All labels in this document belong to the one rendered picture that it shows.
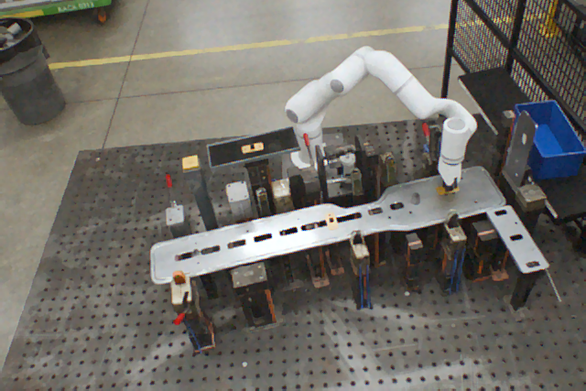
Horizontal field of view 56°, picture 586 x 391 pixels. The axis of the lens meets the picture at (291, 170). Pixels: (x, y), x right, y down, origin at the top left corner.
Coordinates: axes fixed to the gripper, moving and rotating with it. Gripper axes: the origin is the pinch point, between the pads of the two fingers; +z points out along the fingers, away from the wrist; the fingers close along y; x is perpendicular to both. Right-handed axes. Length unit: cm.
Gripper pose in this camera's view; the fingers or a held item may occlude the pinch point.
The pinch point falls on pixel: (448, 185)
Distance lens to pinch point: 222.7
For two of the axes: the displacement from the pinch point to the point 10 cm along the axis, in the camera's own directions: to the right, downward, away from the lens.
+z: 1.1, 6.9, 7.2
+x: 9.7, -2.3, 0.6
